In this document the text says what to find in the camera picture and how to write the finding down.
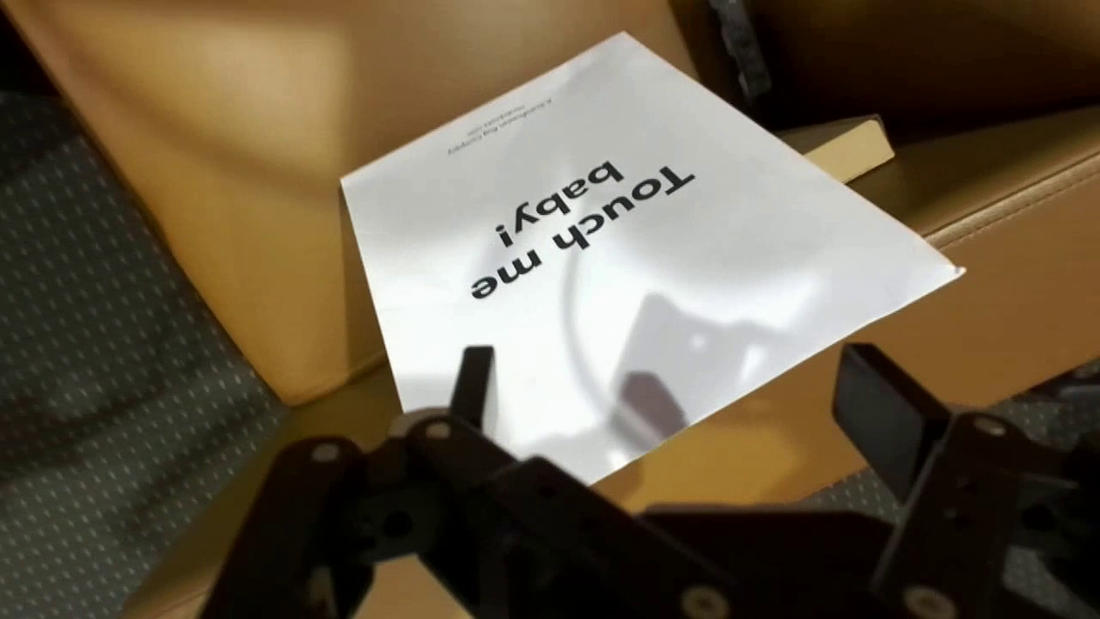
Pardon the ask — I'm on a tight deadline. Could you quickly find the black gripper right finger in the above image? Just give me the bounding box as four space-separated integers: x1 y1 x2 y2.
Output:
828 341 1100 619

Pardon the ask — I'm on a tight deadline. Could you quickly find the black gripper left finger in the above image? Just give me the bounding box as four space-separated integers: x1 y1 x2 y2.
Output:
204 341 522 619

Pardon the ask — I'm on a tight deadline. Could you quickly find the small brown cardboard box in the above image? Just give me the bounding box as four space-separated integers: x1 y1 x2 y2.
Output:
778 114 898 186

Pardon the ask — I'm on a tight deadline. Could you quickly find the white paper sheet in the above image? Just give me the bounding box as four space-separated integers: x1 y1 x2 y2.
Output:
337 29 966 489

